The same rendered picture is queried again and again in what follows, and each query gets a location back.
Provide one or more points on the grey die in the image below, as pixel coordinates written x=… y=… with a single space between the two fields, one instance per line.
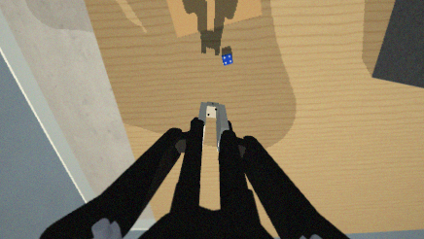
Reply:
x=212 y=109

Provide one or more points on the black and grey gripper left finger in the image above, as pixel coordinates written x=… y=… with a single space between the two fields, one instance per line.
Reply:
x=113 y=213

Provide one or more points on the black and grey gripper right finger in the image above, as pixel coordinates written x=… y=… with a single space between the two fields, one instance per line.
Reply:
x=291 y=214

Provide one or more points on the blue die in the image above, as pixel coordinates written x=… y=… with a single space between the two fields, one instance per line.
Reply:
x=227 y=59

